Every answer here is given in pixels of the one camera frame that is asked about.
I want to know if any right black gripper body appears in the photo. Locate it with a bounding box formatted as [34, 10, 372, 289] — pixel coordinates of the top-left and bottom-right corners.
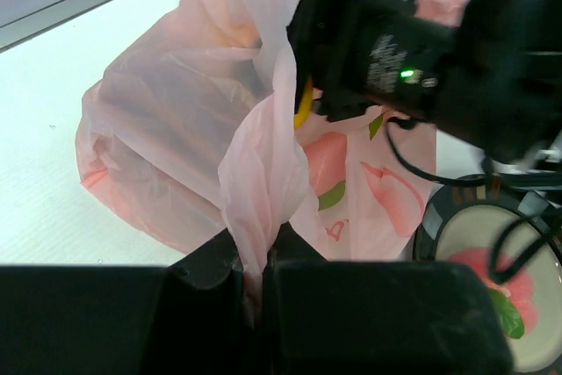
[287, 0, 454, 122]

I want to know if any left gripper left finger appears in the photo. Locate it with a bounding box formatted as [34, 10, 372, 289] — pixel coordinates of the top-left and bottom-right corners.
[1, 232, 263, 374]

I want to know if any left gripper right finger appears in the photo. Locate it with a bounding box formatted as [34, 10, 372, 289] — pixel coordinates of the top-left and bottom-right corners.
[263, 224, 514, 374]

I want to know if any pink plastic bag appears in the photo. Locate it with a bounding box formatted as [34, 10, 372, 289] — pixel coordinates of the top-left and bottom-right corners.
[74, 0, 466, 301]

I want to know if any pink fake peach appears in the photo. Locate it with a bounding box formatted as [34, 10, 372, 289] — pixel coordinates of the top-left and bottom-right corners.
[448, 248, 538, 340]

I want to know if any orange fake fruit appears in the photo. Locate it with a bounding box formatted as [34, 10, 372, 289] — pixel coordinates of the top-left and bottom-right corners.
[293, 77, 314, 129]

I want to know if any black rimmed ceramic plate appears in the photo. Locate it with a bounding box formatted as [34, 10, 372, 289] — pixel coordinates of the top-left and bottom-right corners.
[413, 182, 561, 374]

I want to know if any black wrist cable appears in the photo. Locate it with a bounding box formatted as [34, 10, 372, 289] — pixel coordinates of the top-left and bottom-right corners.
[381, 115, 562, 286]

